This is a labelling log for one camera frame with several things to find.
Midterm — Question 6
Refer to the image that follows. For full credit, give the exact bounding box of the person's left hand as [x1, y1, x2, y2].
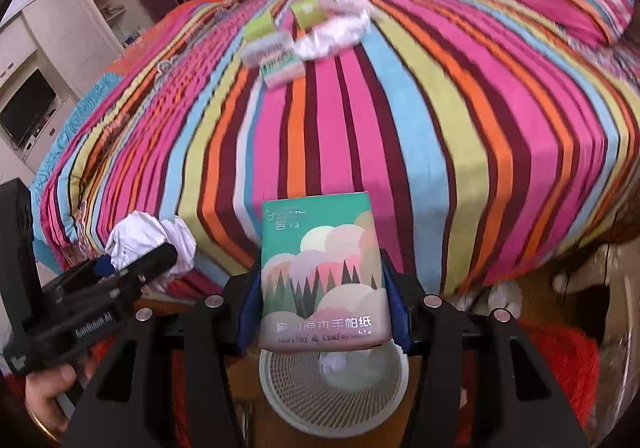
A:
[25, 359, 97, 444]

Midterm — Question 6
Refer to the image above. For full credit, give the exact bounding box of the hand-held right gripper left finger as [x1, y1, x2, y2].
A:
[60, 272, 262, 448]

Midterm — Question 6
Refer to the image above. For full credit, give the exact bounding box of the black television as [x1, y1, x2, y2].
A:
[0, 68, 58, 147]

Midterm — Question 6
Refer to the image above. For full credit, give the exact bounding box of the white mesh waste basket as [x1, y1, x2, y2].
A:
[259, 340, 410, 439]

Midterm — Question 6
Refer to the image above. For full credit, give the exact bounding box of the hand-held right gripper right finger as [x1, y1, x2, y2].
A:
[381, 249, 589, 448]

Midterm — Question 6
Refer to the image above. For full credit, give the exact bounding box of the small tissue packet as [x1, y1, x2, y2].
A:
[241, 32, 296, 67]
[262, 55, 306, 90]

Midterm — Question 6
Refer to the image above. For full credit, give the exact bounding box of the gold bracelet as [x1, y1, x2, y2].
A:
[26, 407, 64, 445]

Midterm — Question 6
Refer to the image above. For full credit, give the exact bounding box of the striped bed sheet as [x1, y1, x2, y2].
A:
[47, 0, 640, 296]

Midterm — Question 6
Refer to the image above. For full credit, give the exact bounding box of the white cabinet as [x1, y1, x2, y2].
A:
[0, 0, 157, 165]

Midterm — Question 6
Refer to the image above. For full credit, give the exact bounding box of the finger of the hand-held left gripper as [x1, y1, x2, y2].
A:
[46, 254, 118, 292]
[115, 243, 179, 290]

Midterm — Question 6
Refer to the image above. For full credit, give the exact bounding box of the forest print tissue packet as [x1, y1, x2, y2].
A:
[258, 191, 393, 349]

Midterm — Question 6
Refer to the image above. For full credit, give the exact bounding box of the red fluffy rug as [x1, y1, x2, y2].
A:
[520, 320, 602, 430]

